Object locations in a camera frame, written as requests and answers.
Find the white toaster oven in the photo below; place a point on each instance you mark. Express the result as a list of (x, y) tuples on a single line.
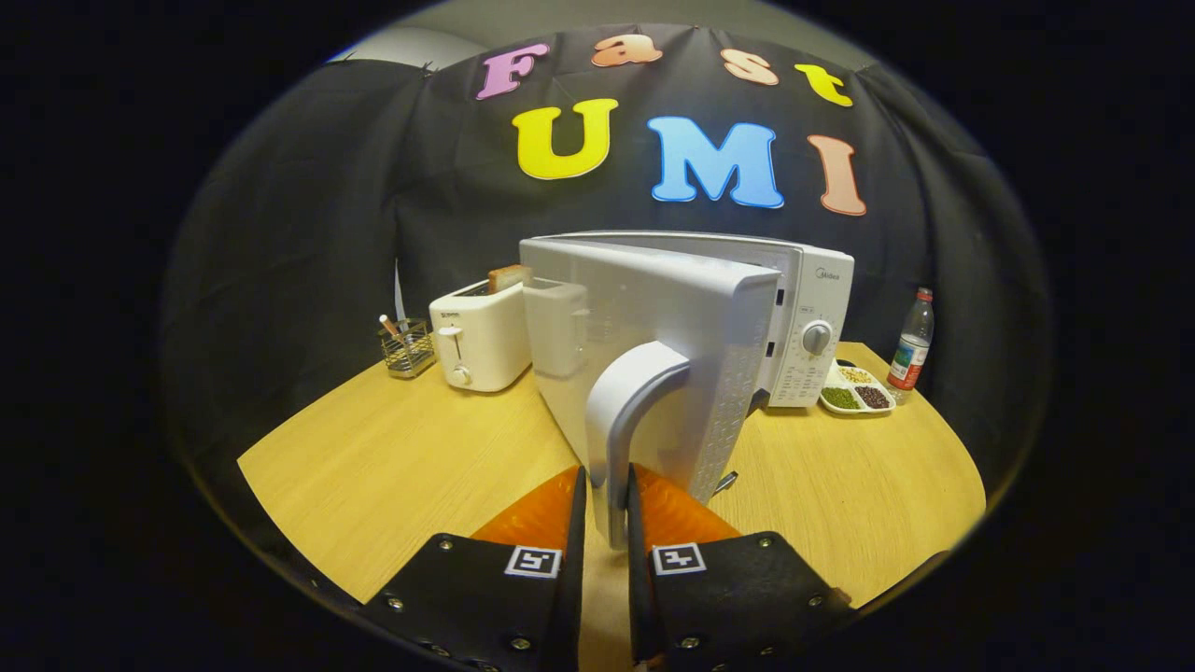
[(653, 308)]

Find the white bread toaster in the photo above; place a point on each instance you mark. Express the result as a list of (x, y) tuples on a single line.
[(481, 341)]

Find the black backdrop cloth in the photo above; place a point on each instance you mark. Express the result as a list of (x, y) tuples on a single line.
[(299, 233)]

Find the white divided dish with beans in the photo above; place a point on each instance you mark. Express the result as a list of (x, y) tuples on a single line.
[(854, 397)]

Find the toasted bread slice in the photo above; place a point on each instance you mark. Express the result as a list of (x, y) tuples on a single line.
[(509, 277)]

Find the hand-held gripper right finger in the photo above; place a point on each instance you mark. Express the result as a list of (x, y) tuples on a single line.
[(638, 560)]

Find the clear plastic water bottle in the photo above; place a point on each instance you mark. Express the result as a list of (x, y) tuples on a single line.
[(910, 345)]

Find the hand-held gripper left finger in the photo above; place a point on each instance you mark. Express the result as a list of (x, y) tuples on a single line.
[(574, 560)]

